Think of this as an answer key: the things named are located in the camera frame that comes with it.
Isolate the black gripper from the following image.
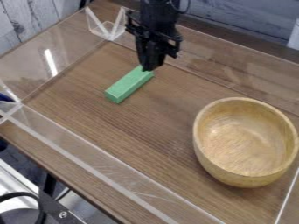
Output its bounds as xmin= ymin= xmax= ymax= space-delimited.
xmin=126 ymin=0 xmax=184 ymax=71

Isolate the green rectangular block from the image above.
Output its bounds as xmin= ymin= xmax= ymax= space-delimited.
xmin=105 ymin=66 xmax=155 ymax=104

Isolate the light wooden bowl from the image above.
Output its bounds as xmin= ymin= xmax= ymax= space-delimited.
xmin=193 ymin=97 xmax=299 ymax=188

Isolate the blue object at edge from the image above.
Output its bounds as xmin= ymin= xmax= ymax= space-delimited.
xmin=0 ymin=93 xmax=15 ymax=102

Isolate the clear acrylic tray enclosure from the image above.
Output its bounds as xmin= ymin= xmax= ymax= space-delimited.
xmin=0 ymin=3 xmax=299 ymax=224

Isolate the black cable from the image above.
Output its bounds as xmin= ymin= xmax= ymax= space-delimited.
xmin=0 ymin=192 xmax=47 ymax=224

